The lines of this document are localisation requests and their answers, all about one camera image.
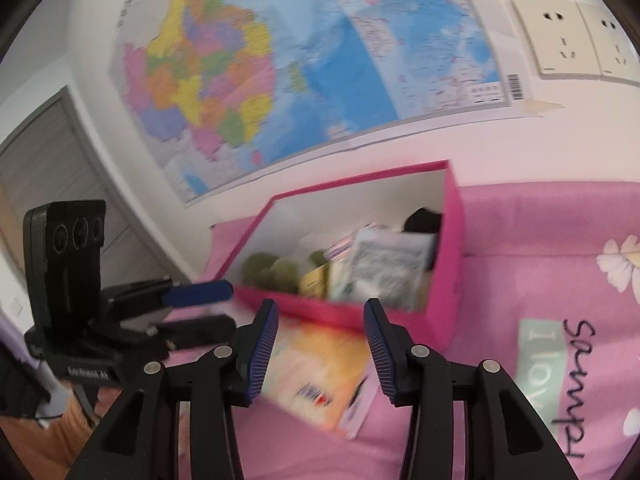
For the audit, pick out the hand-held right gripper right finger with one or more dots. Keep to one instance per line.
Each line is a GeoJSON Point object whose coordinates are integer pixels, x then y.
{"type": "Point", "coordinates": [380, 355]}

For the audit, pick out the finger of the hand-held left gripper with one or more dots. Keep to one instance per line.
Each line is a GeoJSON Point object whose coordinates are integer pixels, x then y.
{"type": "Point", "coordinates": [205, 330]}
{"type": "Point", "coordinates": [200, 293]}

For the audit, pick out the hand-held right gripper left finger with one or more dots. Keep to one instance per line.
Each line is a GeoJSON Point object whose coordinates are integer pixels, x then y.
{"type": "Point", "coordinates": [262, 350]}

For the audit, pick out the pastel tissue pack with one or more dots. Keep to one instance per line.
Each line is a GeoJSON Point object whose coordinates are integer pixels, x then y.
{"type": "Point", "coordinates": [310, 370]}

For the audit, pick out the green frog plush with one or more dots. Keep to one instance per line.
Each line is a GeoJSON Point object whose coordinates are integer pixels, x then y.
{"type": "Point", "coordinates": [270, 270]}

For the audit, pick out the small pastel carton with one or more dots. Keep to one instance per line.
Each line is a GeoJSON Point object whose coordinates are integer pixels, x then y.
{"type": "Point", "coordinates": [340, 282]}

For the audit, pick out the clear cotton swab bag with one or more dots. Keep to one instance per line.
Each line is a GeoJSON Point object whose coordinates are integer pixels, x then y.
{"type": "Point", "coordinates": [390, 270]}

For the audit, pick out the yellow tissue packet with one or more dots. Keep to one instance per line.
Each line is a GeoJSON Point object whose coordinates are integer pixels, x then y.
{"type": "Point", "coordinates": [315, 280]}

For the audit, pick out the pink cardboard box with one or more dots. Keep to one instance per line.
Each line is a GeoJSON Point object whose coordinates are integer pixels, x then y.
{"type": "Point", "coordinates": [445, 280]}

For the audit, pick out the black scrunchie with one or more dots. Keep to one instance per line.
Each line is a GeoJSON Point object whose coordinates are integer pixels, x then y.
{"type": "Point", "coordinates": [422, 220]}

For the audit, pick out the person's left forearm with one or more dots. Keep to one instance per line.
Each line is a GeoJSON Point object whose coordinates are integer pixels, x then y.
{"type": "Point", "coordinates": [45, 445]}

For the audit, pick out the grey panelled door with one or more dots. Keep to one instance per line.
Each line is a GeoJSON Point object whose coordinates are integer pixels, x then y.
{"type": "Point", "coordinates": [60, 170]}

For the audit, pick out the pink printed blanket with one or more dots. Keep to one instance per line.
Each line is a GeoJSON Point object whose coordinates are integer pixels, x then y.
{"type": "Point", "coordinates": [500, 270]}

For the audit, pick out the colourful wall map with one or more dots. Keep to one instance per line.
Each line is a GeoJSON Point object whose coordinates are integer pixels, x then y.
{"type": "Point", "coordinates": [350, 60]}

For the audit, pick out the white wall socket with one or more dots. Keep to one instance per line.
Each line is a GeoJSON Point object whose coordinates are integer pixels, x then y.
{"type": "Point", "coordinates": [557, 35]}
{"type": "Point", "coordinates": [615, 40]}

